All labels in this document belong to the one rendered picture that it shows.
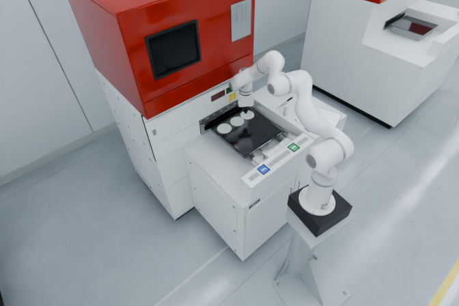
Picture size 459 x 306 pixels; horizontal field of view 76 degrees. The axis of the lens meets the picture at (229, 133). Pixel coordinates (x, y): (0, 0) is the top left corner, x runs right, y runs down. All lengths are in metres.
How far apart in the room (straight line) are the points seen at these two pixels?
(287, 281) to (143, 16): 1.98
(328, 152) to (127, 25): 1.03
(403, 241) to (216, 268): 1.50
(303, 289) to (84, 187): 2.14
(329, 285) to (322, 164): 1.32
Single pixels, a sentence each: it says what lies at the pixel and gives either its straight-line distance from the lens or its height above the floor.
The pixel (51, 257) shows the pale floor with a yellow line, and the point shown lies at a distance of 2.91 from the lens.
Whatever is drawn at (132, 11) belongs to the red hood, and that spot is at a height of 1.80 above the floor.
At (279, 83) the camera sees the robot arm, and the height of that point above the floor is 1.50.
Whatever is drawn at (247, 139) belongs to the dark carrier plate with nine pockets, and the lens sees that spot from 1.96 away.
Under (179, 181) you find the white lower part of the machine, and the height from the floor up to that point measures 0.51.
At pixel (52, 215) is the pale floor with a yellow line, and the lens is 3.13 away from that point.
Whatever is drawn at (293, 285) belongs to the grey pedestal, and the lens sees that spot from 2.44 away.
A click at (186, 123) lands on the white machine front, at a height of 1.01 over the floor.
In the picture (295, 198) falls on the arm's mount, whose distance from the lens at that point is 1.68.
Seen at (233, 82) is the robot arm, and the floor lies 1.29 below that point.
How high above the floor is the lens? 2.30
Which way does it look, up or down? 44 degrees down
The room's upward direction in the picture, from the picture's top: 2 degrees counter-clockwise
